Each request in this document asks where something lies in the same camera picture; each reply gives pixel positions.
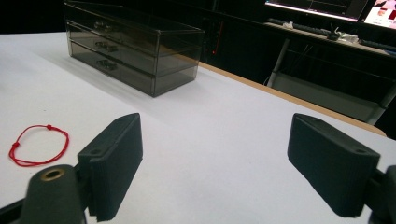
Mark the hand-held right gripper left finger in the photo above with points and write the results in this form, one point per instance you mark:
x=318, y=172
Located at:
x=115, y=161

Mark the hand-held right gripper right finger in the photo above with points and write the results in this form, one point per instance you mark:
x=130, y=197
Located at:
x=330, y=168

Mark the smoky clear acrylic drawer organizer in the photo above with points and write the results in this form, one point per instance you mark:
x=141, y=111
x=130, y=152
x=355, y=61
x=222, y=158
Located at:
x=130, y=53

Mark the grey lower desk shelf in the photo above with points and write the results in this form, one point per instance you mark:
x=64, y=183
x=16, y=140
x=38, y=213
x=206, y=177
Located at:
x=330, y=96

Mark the white metal desk leg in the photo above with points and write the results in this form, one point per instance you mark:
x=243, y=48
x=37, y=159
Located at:
x=279, y=60

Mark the wooden background desk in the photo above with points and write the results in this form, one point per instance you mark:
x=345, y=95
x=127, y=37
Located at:
x=314, y=34

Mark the black keyboard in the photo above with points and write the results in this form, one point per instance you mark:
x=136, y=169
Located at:
x=308, y=29

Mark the white crumpled paper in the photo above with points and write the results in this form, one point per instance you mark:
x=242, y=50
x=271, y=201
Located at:
x=288, y=25

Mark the dark device with red light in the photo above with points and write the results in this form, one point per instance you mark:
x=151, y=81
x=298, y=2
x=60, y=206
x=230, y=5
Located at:
x=214, y=40

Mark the computer monitor with pink picture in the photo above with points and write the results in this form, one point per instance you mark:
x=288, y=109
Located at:
x=381, y=15

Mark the wide computer monitor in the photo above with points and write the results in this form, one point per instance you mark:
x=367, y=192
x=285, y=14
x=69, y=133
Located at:
x=314, y=6

